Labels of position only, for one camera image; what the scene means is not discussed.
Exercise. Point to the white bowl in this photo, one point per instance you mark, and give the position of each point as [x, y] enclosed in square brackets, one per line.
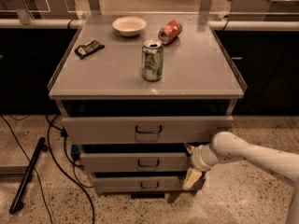
[129, 26]

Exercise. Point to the grey drawer cabinet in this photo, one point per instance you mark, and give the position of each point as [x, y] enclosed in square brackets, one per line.
[198, 80]

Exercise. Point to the white horizontal rail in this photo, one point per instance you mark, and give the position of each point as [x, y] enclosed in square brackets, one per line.
[286, 26]

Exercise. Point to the grey drawer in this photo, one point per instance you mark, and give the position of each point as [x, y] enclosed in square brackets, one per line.
[135, 162]
[132, 184]
[128, 130]

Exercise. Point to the dark snack packet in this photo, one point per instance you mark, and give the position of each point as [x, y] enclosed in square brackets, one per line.
[85, 50]

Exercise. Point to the green soda can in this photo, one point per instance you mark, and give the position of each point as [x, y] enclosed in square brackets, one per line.
[152, 60]

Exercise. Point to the orange soda can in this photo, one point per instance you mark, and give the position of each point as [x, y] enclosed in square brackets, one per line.
[169, 32]

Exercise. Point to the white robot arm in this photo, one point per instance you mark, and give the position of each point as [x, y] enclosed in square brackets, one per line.
[226, 147]

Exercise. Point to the blue plug adapter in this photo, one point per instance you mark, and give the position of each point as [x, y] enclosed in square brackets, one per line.
[75, 152]

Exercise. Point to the grey bottom drawer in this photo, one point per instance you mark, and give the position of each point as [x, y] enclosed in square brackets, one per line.
[132, 184]

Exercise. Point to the grey right post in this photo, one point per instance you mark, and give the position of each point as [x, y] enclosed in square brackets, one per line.
[206, 0]

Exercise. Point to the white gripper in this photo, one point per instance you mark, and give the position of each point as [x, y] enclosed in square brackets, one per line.
[197, 158]

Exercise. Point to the grey top drawer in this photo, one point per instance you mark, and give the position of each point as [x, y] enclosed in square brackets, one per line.
[128, 130]

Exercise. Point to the black bar on floor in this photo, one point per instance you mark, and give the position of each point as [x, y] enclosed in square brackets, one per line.
[17, 201]

